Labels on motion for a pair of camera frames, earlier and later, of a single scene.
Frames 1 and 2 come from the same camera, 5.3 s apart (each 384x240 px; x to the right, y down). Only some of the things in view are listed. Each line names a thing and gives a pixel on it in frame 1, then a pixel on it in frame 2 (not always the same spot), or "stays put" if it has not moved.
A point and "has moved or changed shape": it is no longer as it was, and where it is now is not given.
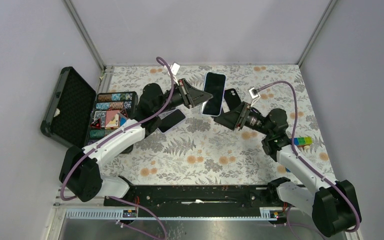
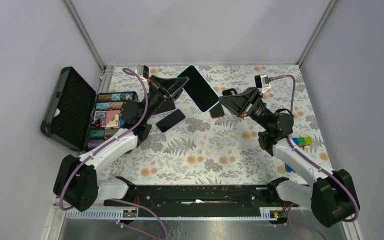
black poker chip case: [77, 116] stays put
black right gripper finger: [229, 118] to [236, 103]
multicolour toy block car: [303, 142] stays put
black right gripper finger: [234, 116] to [242, 99]
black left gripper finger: [192, 99] to [175, 94]
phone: [215, 84] has moved or changed shape
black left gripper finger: [191, 96] to [171, 86]
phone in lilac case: [172, 121] stays put
